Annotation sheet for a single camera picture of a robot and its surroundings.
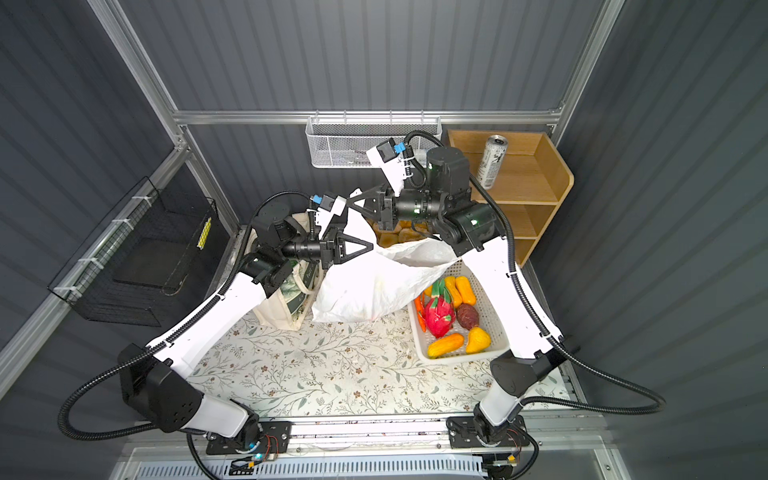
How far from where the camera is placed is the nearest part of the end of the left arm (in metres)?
0.54

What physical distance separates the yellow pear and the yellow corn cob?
0.03m

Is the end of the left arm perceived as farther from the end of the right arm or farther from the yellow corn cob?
the yellow corn cob

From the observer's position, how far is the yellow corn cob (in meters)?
0.85

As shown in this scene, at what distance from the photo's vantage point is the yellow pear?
854 mm

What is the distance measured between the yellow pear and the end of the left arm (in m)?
0.44

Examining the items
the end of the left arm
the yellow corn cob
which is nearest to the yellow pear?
the yellow corn cob

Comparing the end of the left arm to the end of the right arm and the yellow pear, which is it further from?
the yellow pear

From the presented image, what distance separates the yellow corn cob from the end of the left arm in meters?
0.40
